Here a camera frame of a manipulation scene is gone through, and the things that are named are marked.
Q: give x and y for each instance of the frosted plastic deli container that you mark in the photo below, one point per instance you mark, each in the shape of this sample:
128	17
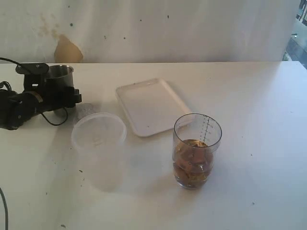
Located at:
99	140

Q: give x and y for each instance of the stainless steel cup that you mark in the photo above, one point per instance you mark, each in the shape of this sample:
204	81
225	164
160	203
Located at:
59	80

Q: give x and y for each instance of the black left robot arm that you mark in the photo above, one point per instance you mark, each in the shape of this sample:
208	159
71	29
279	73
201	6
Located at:
17	108

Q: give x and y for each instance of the clear plastic shaker lid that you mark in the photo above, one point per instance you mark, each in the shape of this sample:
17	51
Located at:
84	109

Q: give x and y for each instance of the gold coin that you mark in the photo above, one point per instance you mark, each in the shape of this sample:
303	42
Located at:
194	179

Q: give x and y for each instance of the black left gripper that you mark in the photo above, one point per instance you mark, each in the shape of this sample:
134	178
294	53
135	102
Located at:
34	83

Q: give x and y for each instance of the white rectangular tray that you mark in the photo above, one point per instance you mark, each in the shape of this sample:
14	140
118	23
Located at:
151	106

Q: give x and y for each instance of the clear graduated shaker cup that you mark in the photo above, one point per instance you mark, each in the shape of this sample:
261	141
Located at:
197	130

